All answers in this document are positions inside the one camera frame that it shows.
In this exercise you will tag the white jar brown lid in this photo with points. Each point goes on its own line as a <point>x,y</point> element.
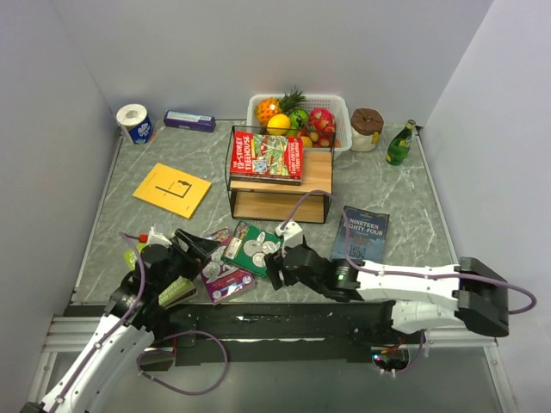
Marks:
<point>366,126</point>

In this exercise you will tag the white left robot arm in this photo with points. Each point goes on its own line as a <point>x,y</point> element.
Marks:
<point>132,321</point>

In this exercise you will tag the yellow toy lemon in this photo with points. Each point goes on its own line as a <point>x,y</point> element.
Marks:
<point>306,142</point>

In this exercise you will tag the white plastic fruit basket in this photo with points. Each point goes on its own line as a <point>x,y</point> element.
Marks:
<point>334,103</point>

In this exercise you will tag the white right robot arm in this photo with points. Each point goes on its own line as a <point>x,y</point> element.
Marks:
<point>466,294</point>

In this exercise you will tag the yellow thin book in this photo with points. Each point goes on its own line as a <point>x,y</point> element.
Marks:
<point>173,190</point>

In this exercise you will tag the green toy apple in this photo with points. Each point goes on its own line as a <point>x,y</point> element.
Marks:
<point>298,118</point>

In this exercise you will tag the Little Women floral book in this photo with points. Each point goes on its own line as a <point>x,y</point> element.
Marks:
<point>267,179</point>

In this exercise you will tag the green glass bottle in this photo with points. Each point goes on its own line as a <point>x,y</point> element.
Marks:
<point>400,145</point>

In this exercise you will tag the yellow orange toy fruit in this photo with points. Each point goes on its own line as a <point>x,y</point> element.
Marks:
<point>278,125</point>

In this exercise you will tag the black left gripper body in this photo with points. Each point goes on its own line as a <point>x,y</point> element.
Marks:
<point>180,262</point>

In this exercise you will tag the purple back-cover Treehouse book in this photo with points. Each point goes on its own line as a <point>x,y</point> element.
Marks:
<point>222,280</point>

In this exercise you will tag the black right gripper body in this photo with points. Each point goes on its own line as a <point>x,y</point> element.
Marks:
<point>288,276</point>

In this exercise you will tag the black wire wooden shelf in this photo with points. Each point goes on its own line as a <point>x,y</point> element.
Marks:
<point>263,201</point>

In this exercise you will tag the purple rectangular box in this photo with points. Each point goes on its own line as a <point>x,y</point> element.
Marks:
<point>193,122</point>

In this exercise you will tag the toilet paper roll blue wrap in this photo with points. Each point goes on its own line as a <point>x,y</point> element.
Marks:
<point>135,123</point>

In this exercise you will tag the red 13-Storey Treehouse book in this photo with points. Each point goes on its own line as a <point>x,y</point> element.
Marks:
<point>255,154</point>

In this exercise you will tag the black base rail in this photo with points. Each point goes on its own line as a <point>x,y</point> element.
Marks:
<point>256,332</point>

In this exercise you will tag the green 65-Storey Treehouse book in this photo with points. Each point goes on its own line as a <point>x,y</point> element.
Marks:
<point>178,290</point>

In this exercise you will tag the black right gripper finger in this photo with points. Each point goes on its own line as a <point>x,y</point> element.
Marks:
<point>281,253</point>
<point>273,263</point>

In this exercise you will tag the orange toy pineapple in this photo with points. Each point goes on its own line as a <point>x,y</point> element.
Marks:
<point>272,106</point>

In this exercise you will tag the blue 1984 book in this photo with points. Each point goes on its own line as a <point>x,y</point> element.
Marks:
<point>368,232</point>

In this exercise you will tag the green back-cover Treehouse book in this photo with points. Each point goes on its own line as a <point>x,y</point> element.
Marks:
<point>248,246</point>

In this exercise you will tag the pink toy dragon fruit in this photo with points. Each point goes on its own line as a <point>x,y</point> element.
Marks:
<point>322,121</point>

